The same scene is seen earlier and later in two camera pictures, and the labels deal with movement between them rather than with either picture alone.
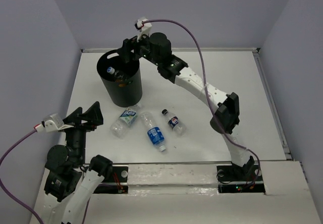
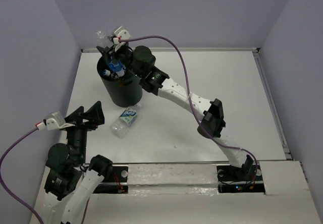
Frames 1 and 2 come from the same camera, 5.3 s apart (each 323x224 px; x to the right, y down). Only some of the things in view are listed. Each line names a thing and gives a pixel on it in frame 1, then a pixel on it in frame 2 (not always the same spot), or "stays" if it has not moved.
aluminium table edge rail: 179,50 stays
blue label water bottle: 154,130 -> 114,65
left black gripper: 94,114 stays
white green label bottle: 119,128 stays
